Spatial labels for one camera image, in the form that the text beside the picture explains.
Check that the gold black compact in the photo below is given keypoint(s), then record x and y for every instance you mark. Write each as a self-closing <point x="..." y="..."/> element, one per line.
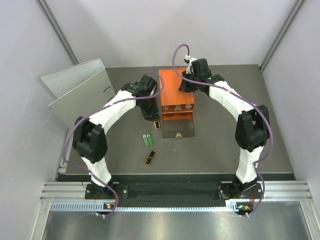
<point x="150" y="158"/>
<point x="157" y="124"/>

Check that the clear acrylic drawer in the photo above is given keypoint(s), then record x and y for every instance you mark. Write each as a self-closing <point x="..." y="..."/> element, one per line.
<point x="177" y="108"/>

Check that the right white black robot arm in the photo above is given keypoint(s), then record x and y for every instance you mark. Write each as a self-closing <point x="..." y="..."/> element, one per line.
<point x="252" y="130"/>

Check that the orange drawer box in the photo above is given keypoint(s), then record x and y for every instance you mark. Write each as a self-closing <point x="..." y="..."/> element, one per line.
<point x="171" y="94"/>

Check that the aluminium frame rail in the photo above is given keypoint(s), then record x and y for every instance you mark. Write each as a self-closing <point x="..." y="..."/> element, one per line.
<point x="276" y="191"/>

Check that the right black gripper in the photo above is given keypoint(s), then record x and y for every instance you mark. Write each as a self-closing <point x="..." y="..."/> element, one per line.
<point x="184" y="88"/>

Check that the grey metal panel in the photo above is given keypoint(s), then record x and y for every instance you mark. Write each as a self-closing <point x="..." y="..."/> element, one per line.
<point x="80" y="90"/>

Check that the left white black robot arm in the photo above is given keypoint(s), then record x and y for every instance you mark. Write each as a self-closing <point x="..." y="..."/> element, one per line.
<point x="89" y="138"/>

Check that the green lipstick tube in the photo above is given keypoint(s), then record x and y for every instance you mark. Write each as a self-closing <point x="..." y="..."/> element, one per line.
<point x="145" y="139"/>
<point x="150" y="140"/>

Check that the green lipstick tube right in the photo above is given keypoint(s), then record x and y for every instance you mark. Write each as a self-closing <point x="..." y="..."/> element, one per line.
<point x="150" y="140"/>

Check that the green lipstick tube left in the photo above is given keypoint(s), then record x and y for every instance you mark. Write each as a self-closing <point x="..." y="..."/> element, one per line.
<point x="145" y="139"/>

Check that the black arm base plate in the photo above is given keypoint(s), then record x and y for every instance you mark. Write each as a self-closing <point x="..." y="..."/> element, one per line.
<point x="158" y="191"/>

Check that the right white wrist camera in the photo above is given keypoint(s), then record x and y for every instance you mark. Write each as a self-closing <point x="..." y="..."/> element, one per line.
<point x="188" y="60"/>

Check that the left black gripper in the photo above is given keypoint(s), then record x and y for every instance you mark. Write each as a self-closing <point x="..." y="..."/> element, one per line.
<point x="149" y="115"/>

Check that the slotted grey cable duct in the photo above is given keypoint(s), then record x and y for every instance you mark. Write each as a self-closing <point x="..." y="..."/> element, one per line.
<point x="68" y="206"/>

